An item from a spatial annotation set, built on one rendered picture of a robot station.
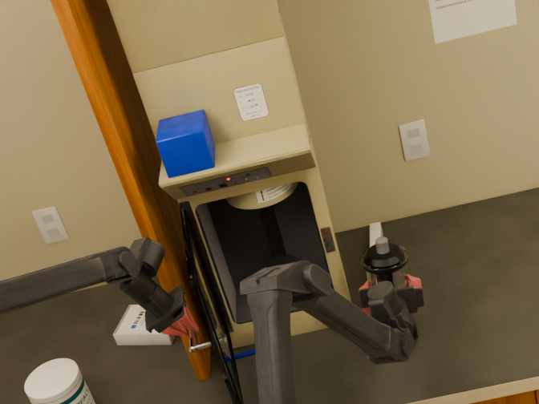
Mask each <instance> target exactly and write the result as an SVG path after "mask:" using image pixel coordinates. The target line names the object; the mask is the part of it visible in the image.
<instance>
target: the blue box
mask: <svg viewBox="0 0 539 404"><path fill-rule="evenodd" d="M156 145H157V147H158V150H159V152H160V156H161V159H162V161H163V164H164V167H165V170H166V172H167V175H168V178H173V177H176V176H182V175H186V174H189V173H194V172H199V171H203V170H207V169H210V168H214V167H215V143H214V140H213V135H212V132H211V130H210V127H209V122H208V120H207V117H206V114H205V110H199V111H194V112H190V113H186V114H183V115H177V116H173V117H170V118H167V119H160V120H159V123H158V129H157V136H156Z"/></svg>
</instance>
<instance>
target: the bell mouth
mask: <svg viewBox="0 0 539 404"><path fill-rule="evenodd" d="M297 186H298V182H294V183H291V184H284V185H281V186H277V187H273V188H267V189H263V190H260V191H256V192H250V193H246V194H242V195H239V196H232V197H229V198H226V200H227V202H228V203H229V204H230V205H232V206H234V207H235V208H241V209H258V208H265V207H269V206H271V205H273V204H276V203H278V202H280V201H282V200H284V199H285V198H287V197H288V196H289V195H290V194H291V193H292V192H293V191H294V190H295V189H296V187H297Z"/></svg>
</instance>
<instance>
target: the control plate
mask: <svg viewBox="0 0 539 404"><path fill-rule="evenodd" d="M245 174H250V175H248V176H246V175H245ZM256 176H259V177H258V179H256V178H255V177H256ZM269 177H272V175H271V173H270V171H269V169H268V168H267V167H265V168H259V169H255V170H252V171H247V172H242V173H237V174H234V175H231V176H224V177H221V178H217V179H213V180H207V181H204V182H200V183H196V184H190V185H186V186H183V187H179V189H180V190H181V191H182V192H183V193H184V194H185V195H186V196H193V195H196V194H200V193H203V192H210V191H213V190H217V189H221V188H220V187H219V185H218V184H227V186H226V187H223V188H227V187H231V186H234V185H238V184H244V183H248V182H252V181H255V180H262V179H265V178H269ZM228 178H231V179H230V180H227V179H228ZM245 179H248V180H247V182H245ZM235 181H237V184H235V183H234V182H235ZM206 188H212V190H210V191H205V189H206ZM194 191H197V192H194Z"/></svg>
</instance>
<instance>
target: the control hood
mask: <svg viewBox="0 0 539 404"><path fill-rule="evenodd" d="M314 166H316V164H315V160H314V154H313V151H312V147H311V144H310V138H309V135H308V131H307V128H306V125H305V124H304V123H302V124H298V125H294V126H291V127H285V128H281V129H277V130H274V131H268V132H264V133H261V134H257V135H251V136H247V137H244V138H240V139H234V140H230V141H227V142H224V143H217V144H215V167H214V168H210V169H207V170H203V171H199V172H194V173H189V174H186V175H182V176H176V177H173V178H168V175H167V172H166V170H165V167H164V164H163V161H162V159H161V166H160V178H159V186H160V187H161V188H162V189H164V190H165V191H166V192H167V193H168V194H169V195H170V196H171V197H172V198H173V199H175V200H177V199H181V198H185V197H187V196H186V195H185V194H184V193H183V192H182V191H181V190H180V189H179V187H183V186H186V185H190V184H196V183H200V182H204V181H207V180H213V179H217V178H221V177H224V176H231V175H234V174H237V173H242V172H247V171H252V170H255V169H259V168H265V167H267V168H268V169H269V171H270V173H271V175H272V177H275V176H281V175H285V174H288V173H291V172H298V171H301V170H306V169H309V168H314Z"/></svg>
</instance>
